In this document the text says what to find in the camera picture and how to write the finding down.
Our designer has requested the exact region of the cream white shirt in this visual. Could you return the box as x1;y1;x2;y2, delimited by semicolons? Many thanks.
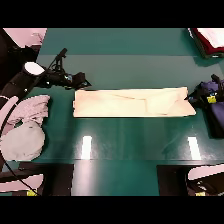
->
72;86;197;119

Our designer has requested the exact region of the dark green garment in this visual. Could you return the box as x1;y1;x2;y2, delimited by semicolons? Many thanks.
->
187;28;224;60

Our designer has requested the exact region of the light grey garment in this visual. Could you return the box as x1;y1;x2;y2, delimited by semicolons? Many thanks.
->
0;120;47;163

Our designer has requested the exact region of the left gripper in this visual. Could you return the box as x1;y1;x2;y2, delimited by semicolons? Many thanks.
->
70;71;92;91

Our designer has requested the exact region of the pale pink garment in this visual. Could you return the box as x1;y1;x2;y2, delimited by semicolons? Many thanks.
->
5;94;52;127

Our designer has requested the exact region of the red garment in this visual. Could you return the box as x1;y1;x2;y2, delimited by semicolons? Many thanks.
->
191;28;224;56

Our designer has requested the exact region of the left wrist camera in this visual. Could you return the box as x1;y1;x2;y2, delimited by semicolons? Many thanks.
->
49;47;69;73

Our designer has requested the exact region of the white garment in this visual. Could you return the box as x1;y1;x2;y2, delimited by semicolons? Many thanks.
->
196;28;224;50

